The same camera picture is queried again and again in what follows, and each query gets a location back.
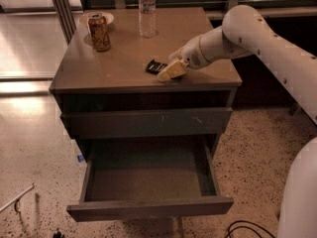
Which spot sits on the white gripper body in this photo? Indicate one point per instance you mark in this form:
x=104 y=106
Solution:
x=191 y=54

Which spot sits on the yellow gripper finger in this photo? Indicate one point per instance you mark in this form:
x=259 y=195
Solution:
x=177 y=55
x=174 y=69

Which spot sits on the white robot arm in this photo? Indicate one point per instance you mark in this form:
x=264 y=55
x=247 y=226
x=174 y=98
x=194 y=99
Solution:
x=244 y=32

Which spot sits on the closed upper drawer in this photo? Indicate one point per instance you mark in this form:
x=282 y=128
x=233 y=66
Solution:
x=146 y=123

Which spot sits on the grey drawer cabinet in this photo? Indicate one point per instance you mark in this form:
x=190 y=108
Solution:
x=116 y=80

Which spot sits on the open middle drawer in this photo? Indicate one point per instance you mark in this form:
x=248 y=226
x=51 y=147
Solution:
x=140 y=178

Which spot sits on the clear plastic water bottle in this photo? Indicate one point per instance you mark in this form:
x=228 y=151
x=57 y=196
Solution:
x=147 y=18

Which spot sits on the gold beverage can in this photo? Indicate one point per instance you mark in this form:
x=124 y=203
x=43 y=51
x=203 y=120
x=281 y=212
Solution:
x=98 y=30

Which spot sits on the white small plate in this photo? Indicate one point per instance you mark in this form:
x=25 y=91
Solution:
x=107 y=17

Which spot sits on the blue tape piece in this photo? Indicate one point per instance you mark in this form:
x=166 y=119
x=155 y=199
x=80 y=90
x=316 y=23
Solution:
x=80 y=158

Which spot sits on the white metal rod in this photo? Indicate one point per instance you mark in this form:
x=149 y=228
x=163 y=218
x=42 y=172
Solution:
x=15 y=201

